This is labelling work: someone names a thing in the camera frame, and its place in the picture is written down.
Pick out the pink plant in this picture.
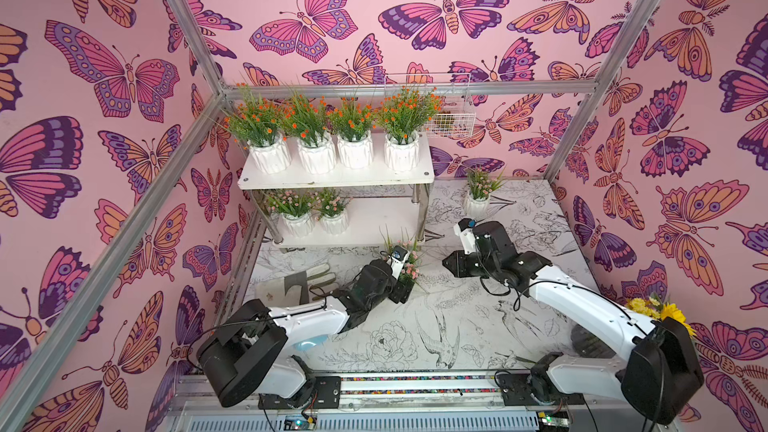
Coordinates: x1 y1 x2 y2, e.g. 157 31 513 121
381 236 422 285
265 189 315 238
463 167 504 219
314 188 351 235

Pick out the orange plant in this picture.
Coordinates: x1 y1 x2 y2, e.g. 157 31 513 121
328 99 374 170
282 92 336 175
225 83 291 174
374 87 442 172

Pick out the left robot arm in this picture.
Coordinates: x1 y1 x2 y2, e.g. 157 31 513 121
196 256 407 408

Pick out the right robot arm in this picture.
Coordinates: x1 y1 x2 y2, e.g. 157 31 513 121
442 218 704 426

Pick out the white two-tier rack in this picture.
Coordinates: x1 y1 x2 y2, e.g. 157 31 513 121
238 134 435 249

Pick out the yellow flower bouquet vase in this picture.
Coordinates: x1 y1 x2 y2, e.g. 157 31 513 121
626 296 697 337

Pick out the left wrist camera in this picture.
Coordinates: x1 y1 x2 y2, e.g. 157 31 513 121
389 245 410 280

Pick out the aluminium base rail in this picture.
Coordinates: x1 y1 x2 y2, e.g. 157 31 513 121
159 370 655 431

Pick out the white wire basket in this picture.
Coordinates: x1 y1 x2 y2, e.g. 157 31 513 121
420 80 477 140

